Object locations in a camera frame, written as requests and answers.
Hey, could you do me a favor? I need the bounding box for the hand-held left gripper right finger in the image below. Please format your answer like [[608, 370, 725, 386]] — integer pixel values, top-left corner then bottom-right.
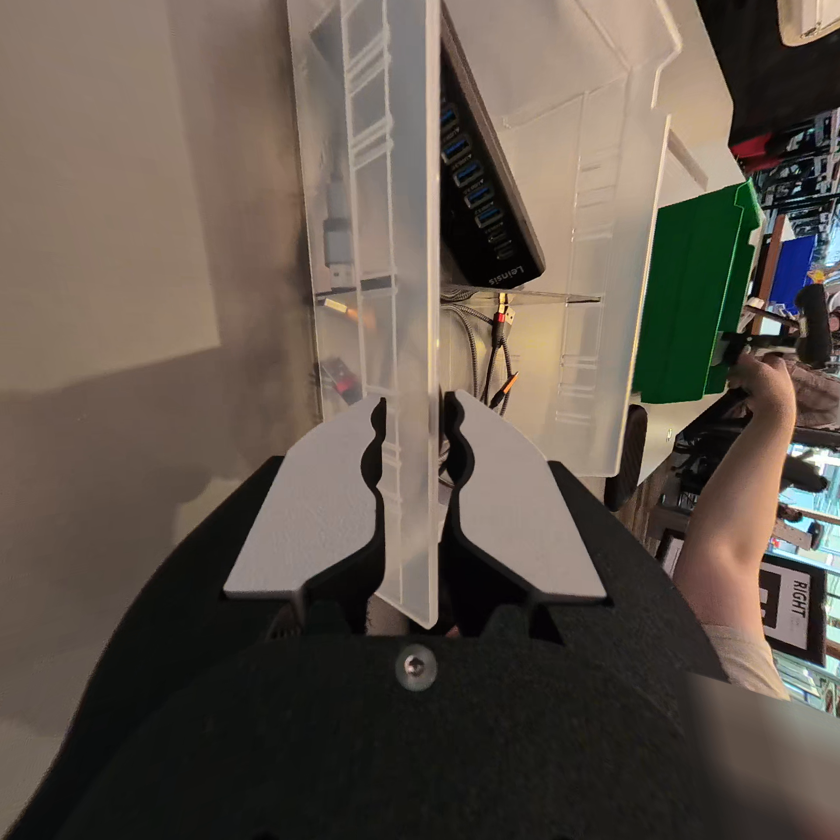
[[441, 389, 608, 621]]

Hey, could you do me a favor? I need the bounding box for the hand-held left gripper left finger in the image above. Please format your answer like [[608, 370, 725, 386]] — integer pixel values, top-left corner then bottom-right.
[[223, 395, 388, 621]]

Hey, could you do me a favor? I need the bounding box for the green plastic bin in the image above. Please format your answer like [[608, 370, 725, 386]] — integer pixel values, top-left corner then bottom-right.
[[632, 180, 767, 404]]

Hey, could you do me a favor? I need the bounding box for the grey braided usb cable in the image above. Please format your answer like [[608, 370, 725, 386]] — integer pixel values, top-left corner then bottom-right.
[[438, 289, 503, 490]]

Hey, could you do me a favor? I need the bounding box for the clear plastic box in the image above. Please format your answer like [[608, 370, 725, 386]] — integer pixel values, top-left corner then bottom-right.
[[287, 0, 683, 627]]

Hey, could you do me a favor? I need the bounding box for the dark grey usb hub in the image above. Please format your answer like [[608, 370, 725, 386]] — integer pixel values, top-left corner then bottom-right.
[[438, 0, 547, 290]]

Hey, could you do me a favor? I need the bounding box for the person's right forearm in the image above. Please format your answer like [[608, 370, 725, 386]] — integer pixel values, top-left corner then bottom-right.
[[672, 413, 796, 634]]

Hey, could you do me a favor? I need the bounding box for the person's right hand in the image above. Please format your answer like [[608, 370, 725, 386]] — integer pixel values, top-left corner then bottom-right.
[[727, 353, 798, 427]]

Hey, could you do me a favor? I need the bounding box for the blue container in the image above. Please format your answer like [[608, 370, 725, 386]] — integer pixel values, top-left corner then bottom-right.
[[776, 235, 819, 309]]

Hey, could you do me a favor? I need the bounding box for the person's beige clothing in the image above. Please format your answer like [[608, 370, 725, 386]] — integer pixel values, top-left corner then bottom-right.
[[702, 620, 795, 702]]

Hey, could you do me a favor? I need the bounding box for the framed marker sign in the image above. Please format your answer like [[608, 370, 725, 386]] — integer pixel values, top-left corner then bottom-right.
[[755, 553, 829, 668]]

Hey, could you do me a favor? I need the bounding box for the white metal stand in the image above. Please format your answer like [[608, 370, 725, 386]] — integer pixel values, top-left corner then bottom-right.
[[776, 0, 840, 48]]

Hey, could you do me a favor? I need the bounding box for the black cable with orange plug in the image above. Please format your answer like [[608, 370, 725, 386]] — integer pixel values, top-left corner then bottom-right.
[[482, 369, 522, 417]]

